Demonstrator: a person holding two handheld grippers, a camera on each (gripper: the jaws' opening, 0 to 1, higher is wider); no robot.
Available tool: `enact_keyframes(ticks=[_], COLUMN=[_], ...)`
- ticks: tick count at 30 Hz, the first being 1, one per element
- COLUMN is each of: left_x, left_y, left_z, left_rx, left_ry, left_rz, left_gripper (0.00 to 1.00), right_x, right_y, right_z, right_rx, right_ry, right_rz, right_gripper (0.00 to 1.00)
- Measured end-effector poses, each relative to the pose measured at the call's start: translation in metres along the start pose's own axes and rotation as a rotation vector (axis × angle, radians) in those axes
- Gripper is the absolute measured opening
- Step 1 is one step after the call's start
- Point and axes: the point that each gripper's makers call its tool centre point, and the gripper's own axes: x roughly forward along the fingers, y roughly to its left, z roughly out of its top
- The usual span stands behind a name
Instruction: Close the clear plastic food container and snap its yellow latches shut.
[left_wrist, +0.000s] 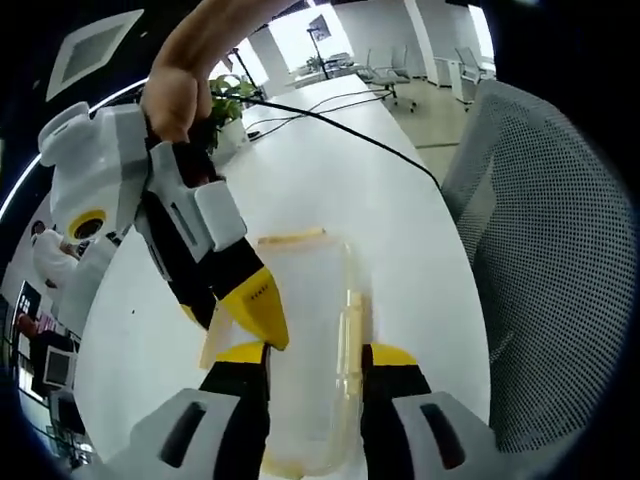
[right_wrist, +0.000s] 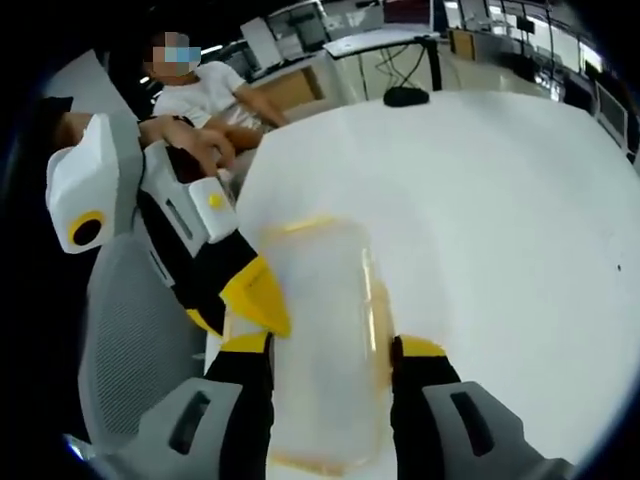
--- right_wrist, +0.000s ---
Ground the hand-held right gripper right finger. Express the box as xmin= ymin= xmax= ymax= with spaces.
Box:
xmin=388 ymin=333 xmax=577 ymax=480

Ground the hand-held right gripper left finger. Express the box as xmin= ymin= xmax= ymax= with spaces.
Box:
xmin=102 ymin=331 xmax=275 ymax=480

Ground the clear plastic buckle container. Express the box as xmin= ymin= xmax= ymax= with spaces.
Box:
xmin=222 ymin=212 xmax=402 ymax=477

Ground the person's left hand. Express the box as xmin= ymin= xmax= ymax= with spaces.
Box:
xmin=138 ymin=115 xmax=236 ymax=169

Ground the grey mesh chair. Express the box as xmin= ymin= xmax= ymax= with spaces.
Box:
xmin=63 ymin=232 xmax=212 ymax=461

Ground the desk monitor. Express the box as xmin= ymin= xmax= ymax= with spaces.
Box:
xmin=593 ymin=81 xmax=630 ymax=149

